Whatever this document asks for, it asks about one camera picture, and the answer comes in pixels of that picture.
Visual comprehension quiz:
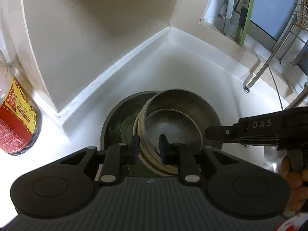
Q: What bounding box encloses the green flat utensil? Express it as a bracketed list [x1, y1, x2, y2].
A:
[235, 0, 257, 46]

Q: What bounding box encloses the metal dish rack leg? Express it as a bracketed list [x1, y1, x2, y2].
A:
[244, 0, 297, 93]

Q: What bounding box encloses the grey metal utensil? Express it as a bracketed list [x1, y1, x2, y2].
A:
[218, 0, 239, 36]

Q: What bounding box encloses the stainless steel sink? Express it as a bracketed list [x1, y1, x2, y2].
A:
[263, 147, 288, 174]

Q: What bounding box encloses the deep stainless steel bowl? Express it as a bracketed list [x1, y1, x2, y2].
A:
[144, 109, 203, 172]

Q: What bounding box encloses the red white patterned cloth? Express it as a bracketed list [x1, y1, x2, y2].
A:
[277, 212, 308, 231]

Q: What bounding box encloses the wire dish rack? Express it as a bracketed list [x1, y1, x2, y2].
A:
[287, 0, 308, 33]

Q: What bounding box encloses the green square plate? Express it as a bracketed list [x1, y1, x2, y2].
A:
[121, 115, 157, 177]

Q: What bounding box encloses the clear bottle with red handle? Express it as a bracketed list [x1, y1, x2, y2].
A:
[0, 50, 39, 156]

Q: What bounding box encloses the beige plastic bowl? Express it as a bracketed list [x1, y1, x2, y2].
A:
[133, 90, 220, 177]

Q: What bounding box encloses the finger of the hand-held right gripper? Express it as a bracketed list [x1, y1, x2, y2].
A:
[223, 138, 280, 148]
[205, 124, 241, 141]

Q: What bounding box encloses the wide stainless steel plate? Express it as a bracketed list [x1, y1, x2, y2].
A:
[100, 91, 223, 174]

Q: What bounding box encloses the person's right hand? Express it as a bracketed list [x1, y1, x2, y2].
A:
[280, 155, 308, 213]

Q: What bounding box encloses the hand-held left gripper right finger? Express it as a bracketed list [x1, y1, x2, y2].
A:
[159, 135, 241, 186]

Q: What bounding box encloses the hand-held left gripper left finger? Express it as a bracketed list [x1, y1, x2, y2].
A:
[58, 135, 140, 186]

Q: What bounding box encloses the window frame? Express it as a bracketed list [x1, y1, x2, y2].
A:
[199, 0, 308, 63]

